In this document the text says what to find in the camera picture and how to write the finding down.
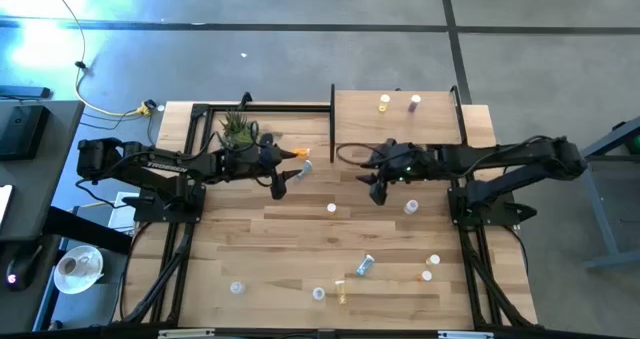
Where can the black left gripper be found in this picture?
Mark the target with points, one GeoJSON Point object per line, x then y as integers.
{"type": "Point", "coordinates": [247, 164]}

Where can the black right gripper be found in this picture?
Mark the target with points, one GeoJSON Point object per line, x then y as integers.
{"type": "Point", "coordinates": [412, 161]}

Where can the orange medicine bottle white cap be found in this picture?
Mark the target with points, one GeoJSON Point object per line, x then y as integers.
{"type": "Point", "coordinates": [331, 207]}
{"type": "Point", "coordinates": [303, 152]}
{"type": "Point", "coordinates": [426, 276]}

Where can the yellow medicine bottle white cap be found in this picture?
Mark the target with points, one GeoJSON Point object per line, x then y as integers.
{"type": "Point", "coordinates": [341, 293]}
{"type": "Point", "coordinates": [384, 100]}
{"type": "Point", "coordinates": [433, 259]}

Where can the clear medicine bottle white cap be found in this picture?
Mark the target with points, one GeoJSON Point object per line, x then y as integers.
{"type": "Point", "coordinates": [318, 293]}
{"type": "Point", "coordinates": [237, 287]}

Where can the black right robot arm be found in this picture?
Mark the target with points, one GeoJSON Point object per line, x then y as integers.
{"type": "Point", "coordinates": [500, 154]}

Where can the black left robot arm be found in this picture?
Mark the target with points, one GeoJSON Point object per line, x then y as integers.
{"type": "Point", "coordinates": [165, 166]}

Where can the potted green succulent plant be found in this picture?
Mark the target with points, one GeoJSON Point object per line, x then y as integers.
{"type": "Point", "coordinates": [235, 124]}

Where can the white paper sheet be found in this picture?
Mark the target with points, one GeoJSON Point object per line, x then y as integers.
{"type": "Point", "coordinates": [120, 218]}

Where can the white coffee cup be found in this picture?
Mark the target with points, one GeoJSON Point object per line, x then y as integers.
{"type": "Point", "coordinates": [67, 265]}

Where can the black crossbar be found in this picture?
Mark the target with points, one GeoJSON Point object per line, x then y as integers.
{"type": "Point", "coordinates": [550, 336]}

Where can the black office desk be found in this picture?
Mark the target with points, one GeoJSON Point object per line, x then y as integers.
{"type": "Point", "coordinates": [40, 189]}

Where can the black flat box device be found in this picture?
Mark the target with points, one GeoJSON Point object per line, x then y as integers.
{"type": "Point", "coordinates": [22, 131]}

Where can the black flat bar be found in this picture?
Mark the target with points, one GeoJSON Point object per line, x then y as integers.
{"type": "Point", "coordinates": [25, 92]}

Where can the black computer mouse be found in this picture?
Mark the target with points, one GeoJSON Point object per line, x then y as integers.
{"type": "Point", "coordinates": [25, 264]}

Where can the wooden shelf with black frame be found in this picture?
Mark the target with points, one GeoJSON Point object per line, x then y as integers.
{"type": "Point", "coordinates": [360, 119]}

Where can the small black mount post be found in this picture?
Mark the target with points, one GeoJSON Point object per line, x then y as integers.
{"type": "Point", "coordinates": [246, 99]}

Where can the silver bracket plate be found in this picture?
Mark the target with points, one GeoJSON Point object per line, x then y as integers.
{"type": "Point", "coordinates": [465, 335]}
{"type": "Point", "coordinates": [185, 333]}

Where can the blue-grey steel table frame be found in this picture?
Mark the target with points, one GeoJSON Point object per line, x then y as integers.
{"type": "Point", "coordinates": [602, 219]}

